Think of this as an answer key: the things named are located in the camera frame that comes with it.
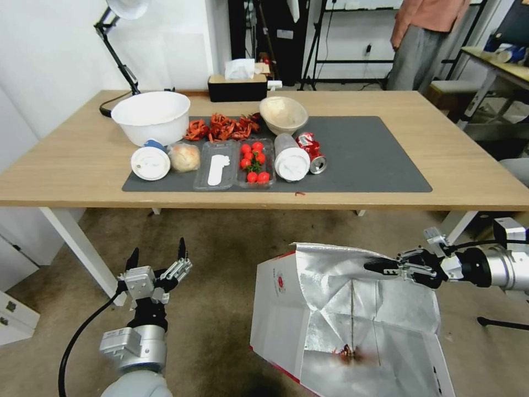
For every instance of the black stand foot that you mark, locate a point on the black stand foot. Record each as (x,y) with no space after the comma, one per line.
(504,323)

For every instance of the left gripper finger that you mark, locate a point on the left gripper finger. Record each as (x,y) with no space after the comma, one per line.
(182,266)
(133,262)

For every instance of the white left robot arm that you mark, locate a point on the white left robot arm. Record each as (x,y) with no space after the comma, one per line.
(136,380)

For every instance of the bun in plastic wrap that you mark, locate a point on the bun in plastic wrap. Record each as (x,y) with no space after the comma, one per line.
(184,157)

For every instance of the grey stool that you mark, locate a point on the grey stool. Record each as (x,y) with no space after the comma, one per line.
(450,89)

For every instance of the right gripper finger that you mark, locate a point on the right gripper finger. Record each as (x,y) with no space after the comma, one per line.
(413,274)
(409,256)

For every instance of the clear plastic clamshell container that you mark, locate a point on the clear plastic clamshell container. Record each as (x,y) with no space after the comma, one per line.
(204,178)

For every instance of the clear cup white lid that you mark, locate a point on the clear cup white lid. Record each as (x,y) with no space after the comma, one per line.
(291,163)

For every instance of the white power adapter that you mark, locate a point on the white power adapter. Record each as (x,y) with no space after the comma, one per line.
(275,84)

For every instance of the black cabinet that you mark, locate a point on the black cabinet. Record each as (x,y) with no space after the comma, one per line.
(285,58)

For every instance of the yellow-topped side table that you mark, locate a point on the yellow-topped side table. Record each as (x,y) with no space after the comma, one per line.
(506,70)

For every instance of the crushed red soda can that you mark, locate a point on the crushed red soda can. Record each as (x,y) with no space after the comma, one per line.
(310,147)

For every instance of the grey chair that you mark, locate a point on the grey chair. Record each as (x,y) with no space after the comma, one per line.
(518,171)

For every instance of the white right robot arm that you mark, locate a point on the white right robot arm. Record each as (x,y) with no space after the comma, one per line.
(508,264)

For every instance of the white plastic spoon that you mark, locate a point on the white plastic spoon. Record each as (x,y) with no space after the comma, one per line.
(217,169)

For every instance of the red crayfish scraps in bag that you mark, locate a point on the red crayfish scraps in bag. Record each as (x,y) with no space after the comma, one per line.
(349,352)

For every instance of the black metal stand frame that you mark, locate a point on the black metal stand frame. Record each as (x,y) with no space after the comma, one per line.
(315,45)

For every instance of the red crayfish shell pile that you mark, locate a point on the red crayfish shell pile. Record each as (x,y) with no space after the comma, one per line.
(221,126)
(247,126)
(196,130)

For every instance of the blue paper cup white lid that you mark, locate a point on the blue paper cup white lid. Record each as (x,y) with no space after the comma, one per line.
(149,163)

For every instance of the grey table mat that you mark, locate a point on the grey table mat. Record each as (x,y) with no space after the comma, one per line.
(372,157)

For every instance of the black tissue box wooden lid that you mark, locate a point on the black tissue box wooden lid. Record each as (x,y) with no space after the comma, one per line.
(237,91)

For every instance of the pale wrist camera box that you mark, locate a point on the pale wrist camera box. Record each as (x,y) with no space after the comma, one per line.
(140,283)

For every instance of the white drawer cabinet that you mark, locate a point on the white drawer cabinet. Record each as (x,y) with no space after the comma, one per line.
(16,322)

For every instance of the wooden table with white legs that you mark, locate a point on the wooden table with white legs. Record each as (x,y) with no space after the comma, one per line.
(62,165)

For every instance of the green tomato stems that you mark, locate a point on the green tomato stems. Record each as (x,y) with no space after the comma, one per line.
(256,167)

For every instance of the blue and white package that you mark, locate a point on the blue and white package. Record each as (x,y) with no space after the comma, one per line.
(508,51)

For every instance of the black desk lamp white shade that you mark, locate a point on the black desk lamp white shade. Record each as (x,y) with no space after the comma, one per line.
(128,8)

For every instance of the beige paper bowl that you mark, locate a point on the beige paper bowl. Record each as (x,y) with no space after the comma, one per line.
(285,113)

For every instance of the large white plastic bowl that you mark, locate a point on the large white plastic bowl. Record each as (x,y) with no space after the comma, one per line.
(153,124)

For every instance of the person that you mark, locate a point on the person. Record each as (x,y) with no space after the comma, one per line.
(430,16)

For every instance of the white foil-lined delivery bag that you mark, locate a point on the white foil-lined delivery bag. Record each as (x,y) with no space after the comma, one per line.
(281,322)

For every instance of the white tissue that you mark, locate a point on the white tissue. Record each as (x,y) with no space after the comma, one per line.
(239,68)

